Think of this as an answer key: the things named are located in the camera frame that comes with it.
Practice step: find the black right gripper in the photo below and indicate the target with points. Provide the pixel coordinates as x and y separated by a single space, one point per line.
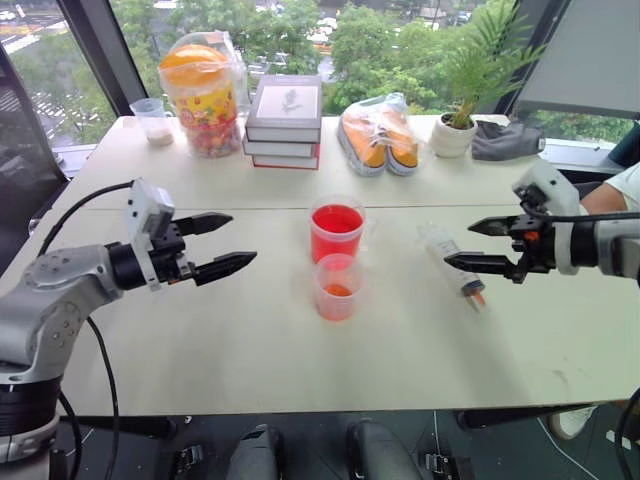
537 247

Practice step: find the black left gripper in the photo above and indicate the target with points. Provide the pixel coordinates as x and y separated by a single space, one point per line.
167 252

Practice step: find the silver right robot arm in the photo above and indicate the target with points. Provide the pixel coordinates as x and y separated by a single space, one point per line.
612 247

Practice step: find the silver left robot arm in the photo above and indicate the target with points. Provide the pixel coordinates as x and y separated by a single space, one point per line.
55 280

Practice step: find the person's bare forearm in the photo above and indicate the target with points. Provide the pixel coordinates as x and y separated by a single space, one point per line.
600 200

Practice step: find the clear plastic syringe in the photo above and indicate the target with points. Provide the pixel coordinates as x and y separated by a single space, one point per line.
445 245

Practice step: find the large cup red liquid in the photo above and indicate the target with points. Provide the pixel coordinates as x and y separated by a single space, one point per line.
336 235

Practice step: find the small clear plastic cup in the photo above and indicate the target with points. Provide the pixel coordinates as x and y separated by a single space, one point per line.
337 292

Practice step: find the measuring cup with white powder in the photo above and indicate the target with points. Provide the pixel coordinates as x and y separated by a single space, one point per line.
155 122

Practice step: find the grey folded cloth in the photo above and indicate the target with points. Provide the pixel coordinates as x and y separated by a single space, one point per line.
505 140

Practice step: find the red hardcover book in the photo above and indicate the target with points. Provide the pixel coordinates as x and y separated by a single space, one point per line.
285 162

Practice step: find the white plant pot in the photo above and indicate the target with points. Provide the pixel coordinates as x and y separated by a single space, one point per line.
452 140

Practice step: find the thin dark hardcover book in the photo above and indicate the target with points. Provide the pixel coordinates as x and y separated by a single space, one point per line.
280 149

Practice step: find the yellow canvas shoe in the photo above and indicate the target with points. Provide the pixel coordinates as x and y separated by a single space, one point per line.
367 145
402 147

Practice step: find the candy jar with orange lid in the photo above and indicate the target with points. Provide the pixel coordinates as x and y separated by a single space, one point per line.
207 107

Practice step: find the grey hardcover book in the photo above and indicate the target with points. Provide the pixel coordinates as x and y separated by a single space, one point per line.
287 107

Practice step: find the white shirt sleeve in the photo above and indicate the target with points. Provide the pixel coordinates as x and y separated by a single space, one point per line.
630 182

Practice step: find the dark teal object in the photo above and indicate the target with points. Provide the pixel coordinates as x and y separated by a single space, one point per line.
627 145

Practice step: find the bagged orange shoes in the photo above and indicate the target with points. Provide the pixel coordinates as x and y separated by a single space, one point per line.
382 107

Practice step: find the green palm plant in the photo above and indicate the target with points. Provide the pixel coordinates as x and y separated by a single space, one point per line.
480 70

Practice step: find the white sneaker on floor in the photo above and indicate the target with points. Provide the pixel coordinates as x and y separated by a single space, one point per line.
570 422

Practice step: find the black mesh office chair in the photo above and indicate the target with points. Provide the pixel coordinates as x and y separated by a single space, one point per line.
25 165

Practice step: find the dark rounded shape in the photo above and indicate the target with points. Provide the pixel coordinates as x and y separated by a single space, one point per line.
255 452
377 452

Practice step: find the grey board panel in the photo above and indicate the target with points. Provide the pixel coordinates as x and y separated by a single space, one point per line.
585 55

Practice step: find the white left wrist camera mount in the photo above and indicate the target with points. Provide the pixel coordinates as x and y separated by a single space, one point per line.
150 205

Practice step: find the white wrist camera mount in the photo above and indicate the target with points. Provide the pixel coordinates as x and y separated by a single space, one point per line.
150 205
555 192

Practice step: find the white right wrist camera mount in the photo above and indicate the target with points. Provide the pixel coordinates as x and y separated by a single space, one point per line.
555 192

